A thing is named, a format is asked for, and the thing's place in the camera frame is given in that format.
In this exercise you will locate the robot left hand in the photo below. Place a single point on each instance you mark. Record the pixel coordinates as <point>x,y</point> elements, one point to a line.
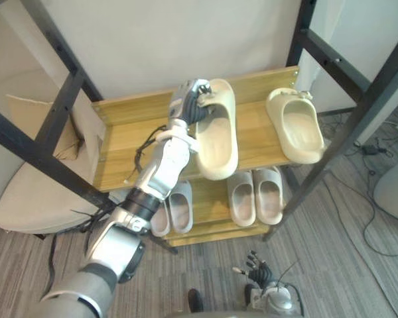
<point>179,102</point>

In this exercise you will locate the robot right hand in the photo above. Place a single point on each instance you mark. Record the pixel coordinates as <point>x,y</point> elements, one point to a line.
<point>260,273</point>

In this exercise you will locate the beige foam slipper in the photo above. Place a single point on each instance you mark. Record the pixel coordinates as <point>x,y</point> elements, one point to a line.
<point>300,129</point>
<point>217,139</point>

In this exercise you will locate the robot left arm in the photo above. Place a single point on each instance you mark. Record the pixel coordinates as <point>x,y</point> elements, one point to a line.
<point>152,179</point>

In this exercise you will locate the long wooden shelf board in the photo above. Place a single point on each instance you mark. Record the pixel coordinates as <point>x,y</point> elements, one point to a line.
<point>129,132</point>

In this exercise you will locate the robot dark foot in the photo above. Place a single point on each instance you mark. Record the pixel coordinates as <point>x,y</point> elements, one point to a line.
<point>195,300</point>

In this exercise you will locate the light grey slipper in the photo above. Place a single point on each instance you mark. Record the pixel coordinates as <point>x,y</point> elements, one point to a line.
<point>181,207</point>
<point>162,221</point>
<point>241,198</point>
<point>268,195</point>

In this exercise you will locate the short wooden shelf board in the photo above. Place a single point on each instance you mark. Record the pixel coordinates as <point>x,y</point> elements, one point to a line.
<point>209,205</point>

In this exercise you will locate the beige cushion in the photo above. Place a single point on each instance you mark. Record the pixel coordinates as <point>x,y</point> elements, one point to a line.
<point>28,111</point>

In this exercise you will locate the grey rounded seat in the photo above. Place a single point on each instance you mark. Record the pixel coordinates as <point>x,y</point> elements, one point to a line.
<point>395,190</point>

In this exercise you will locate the black power adapter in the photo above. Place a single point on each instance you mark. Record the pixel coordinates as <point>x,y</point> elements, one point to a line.
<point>371,150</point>

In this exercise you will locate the beige chair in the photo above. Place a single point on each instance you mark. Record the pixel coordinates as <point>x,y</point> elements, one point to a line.
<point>36,202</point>

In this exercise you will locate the black metal rack frame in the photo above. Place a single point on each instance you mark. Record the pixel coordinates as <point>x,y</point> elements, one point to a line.
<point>63,49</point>

